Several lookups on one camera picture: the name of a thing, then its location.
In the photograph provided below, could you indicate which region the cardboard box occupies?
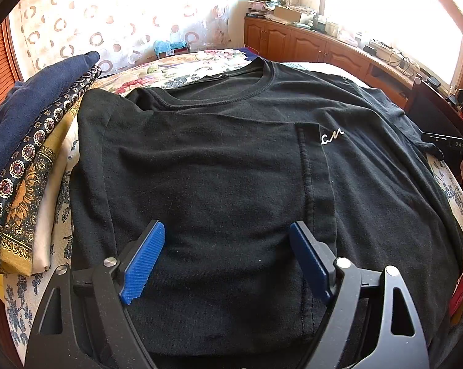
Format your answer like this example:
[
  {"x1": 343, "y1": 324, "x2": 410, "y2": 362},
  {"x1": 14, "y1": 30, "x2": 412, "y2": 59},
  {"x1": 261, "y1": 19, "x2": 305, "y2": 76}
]
[{"x1": 273, "y1": 6, "x2": 303, "y2": 26}]

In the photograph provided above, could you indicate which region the sheer curtain with circles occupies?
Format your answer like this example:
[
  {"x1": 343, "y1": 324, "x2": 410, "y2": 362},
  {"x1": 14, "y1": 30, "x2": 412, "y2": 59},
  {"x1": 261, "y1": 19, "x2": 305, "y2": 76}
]
[{"x1": 8, "y1": 0, "x2": 232, "y2": 81}]

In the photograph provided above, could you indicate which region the black t-shirt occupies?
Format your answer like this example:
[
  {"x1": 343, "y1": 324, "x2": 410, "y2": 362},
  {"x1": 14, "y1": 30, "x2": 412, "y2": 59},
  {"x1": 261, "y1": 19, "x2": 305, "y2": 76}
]
[{"x1": 68, "y1": 57, "x2": 463, "y2": 358}]

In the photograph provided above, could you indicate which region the navy medallion patterned cloth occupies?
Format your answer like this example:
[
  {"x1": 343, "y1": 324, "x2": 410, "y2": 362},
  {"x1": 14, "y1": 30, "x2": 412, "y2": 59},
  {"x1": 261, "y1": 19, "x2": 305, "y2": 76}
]
[{"x1": 0, "y1": 65, "x2": 101, "y2": 268}]

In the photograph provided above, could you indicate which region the yellow sunflower patterned cloth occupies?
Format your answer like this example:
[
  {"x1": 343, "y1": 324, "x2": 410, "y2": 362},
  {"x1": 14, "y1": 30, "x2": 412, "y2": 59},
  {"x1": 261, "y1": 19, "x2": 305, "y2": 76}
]
[{"x1": 0, "y1": 96, "x2": 82, "y2": 275}]

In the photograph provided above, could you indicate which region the stack of papers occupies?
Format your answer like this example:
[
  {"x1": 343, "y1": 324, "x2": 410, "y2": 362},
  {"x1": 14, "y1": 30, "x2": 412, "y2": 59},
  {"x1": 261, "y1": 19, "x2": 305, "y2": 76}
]
[{"x1": 247, "y1": 0, "x2": 279, "y2": 21}]

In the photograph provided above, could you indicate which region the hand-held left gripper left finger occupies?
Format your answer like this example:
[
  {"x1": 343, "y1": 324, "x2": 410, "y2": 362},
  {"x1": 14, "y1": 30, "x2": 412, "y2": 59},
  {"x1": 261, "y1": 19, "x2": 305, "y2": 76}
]
[{"x1": 24, "y1": 219, "x2": 166, "y2": 369}]

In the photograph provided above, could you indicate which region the pink floral blanket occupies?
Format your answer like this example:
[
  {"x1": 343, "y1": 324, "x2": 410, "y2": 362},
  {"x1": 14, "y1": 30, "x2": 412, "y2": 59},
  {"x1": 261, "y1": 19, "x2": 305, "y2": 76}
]
[{"x1": 97, "y1": 48, "x2": 263, "y2": 97}]

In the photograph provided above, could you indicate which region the wooden cabinet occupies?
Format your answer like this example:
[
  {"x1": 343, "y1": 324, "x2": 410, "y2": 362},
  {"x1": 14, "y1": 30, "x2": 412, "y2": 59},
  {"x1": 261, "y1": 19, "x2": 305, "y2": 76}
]
[{"x1": 244, "y1": 17, "x2": 463, "y2": 131}]

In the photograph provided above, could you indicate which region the blue floral bedspread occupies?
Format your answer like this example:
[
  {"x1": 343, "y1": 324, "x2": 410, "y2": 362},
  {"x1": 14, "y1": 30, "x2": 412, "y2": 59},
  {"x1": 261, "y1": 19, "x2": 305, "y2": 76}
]
[{"x1": 1, "y1": 61, "x2": 463, "y2": 358}]

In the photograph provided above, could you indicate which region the dark blue bed sheet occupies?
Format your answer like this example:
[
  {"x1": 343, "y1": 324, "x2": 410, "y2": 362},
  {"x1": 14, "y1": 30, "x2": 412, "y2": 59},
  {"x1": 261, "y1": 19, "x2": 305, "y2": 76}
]
[{"x1": 235, "y1": 48, "x2": 263, "y2": 63}]

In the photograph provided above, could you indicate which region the white folded cloth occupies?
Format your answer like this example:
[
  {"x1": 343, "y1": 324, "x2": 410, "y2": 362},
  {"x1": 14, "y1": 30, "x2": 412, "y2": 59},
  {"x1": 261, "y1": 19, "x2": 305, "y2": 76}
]
[{"x1": 31, "y1": 119, "x2": 80, "y2": 273}]

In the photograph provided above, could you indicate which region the white device on cabinet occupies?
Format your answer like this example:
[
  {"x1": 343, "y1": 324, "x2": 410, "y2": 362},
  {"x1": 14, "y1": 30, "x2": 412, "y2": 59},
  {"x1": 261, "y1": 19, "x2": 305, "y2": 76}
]
[{"x1": 370, "y1": 40, "x2": 405, "y2": 59}]

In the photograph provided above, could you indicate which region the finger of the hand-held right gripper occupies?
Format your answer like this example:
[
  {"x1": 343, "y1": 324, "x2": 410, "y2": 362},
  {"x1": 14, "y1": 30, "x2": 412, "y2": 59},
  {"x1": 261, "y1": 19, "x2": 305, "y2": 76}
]
[{"x1": 421, "y1": 133, "x2": 463, "y2": 160}]

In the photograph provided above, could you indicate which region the blue wrapped box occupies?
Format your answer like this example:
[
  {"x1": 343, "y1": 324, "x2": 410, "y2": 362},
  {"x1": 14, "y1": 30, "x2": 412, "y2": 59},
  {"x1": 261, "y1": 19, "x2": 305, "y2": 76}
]
[{"x1": 153, "y1": 39, "x2": 190, "y2": 58}]

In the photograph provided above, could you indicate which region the orange wooden shutter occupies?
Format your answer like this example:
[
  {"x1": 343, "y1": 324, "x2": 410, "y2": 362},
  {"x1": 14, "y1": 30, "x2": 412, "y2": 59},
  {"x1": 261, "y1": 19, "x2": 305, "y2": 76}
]
[{"x1": 0, "y1": 21, "x2": 24, "y2": 116}]

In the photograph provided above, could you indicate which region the navy folded cloth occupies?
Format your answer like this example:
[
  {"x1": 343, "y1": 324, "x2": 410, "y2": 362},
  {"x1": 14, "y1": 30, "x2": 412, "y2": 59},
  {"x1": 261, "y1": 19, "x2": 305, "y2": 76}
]
[{"x1": 0, "y1": 51, "x2": 100, "y2": 200}]

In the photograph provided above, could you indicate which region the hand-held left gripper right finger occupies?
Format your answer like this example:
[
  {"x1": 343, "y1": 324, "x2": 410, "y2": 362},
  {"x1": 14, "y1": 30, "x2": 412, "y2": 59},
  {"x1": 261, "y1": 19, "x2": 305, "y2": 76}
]
[{"x1": 288, "y1": 221, "x2": 432, "y2": 369}]

